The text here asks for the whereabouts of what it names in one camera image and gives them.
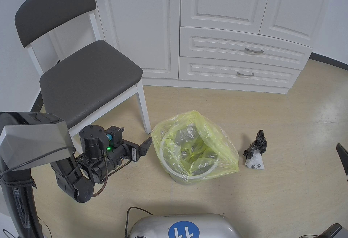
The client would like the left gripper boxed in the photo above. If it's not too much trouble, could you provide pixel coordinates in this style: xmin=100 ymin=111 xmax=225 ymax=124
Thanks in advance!
xmin=105 ymin=141 xmax=141 ymax=171

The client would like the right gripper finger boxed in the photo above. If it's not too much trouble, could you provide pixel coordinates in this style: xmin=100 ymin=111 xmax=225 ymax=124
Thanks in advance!
xmin=336 ymin=143 xmax=348 ymax=176

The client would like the black plastic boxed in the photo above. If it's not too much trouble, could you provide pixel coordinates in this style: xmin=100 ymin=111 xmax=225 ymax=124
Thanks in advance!
xmin=243 ymin=129 xmax=268 ymax=160

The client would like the yellow plastic bag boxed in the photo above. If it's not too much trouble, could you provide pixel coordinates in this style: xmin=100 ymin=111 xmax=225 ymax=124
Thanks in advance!
xmin=151 ymin=110 xmax=240 ymax=185

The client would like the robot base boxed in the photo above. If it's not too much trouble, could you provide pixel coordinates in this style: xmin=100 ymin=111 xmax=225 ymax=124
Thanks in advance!
xmin=130 ymin=213 xmax=240 ymax=238

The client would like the white trash bin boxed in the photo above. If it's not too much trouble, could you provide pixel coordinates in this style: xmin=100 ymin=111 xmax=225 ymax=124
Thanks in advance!
xmin=159 ymin=129 xmax=220 ymax=185

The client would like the white chair dark grey seat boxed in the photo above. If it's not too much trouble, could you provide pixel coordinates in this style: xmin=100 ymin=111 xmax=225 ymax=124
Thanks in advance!
xmin=14 ymin=0 xmax=152 ymax=156

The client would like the white wardrobe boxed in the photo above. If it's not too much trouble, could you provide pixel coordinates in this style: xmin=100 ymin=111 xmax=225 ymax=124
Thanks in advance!
xmin=31 ymin=0 xmax=335 ymax=94

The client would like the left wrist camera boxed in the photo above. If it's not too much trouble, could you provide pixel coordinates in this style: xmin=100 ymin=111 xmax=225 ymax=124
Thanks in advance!
xmin=105 ymin=126 xmax=125 ymax=148

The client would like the black cable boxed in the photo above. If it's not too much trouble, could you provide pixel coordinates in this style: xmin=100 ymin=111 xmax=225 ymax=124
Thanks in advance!
xmin=125 ymin=206 xmax=154 ymax=236

